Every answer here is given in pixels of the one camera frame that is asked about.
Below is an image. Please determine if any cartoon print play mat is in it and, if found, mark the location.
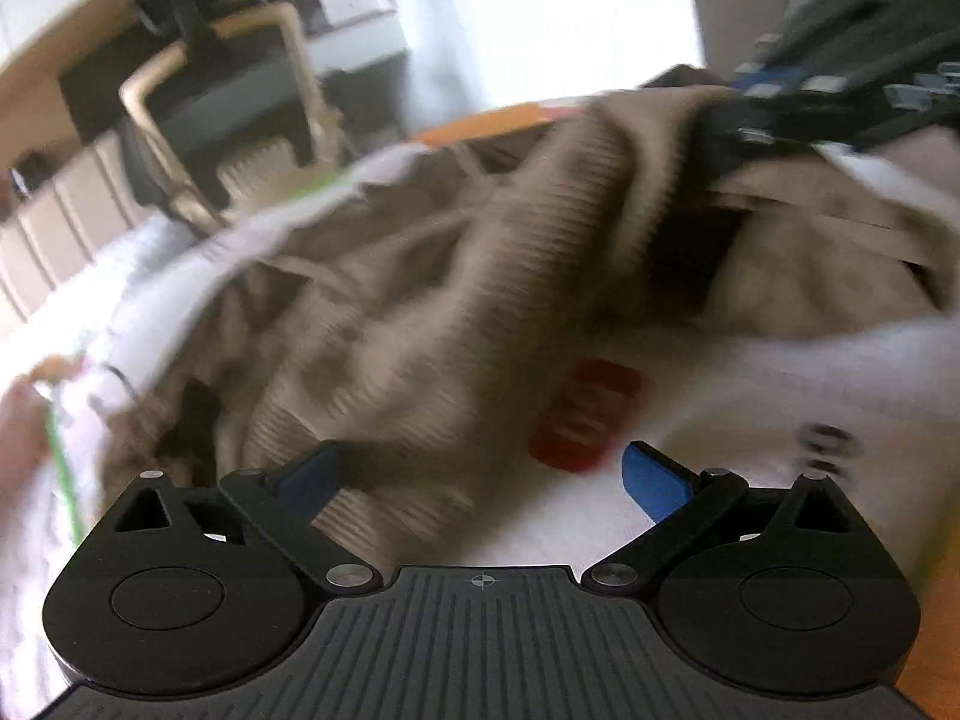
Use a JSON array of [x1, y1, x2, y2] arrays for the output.
[[0, 92, 960, 720]]

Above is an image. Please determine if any beige padded headboard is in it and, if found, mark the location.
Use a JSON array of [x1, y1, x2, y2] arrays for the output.
[[2, 130, 153, 323]]

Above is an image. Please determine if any beige black office chair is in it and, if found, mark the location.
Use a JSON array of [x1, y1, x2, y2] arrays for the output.
[[121, 0, 343, 238]]

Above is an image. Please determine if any white desk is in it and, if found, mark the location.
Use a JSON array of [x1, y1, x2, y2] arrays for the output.
[[308, 11, 407, 76]]

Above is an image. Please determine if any brown corduroy dotted garment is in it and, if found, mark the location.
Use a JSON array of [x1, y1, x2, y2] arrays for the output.
[[98, 86, 958, 566]]

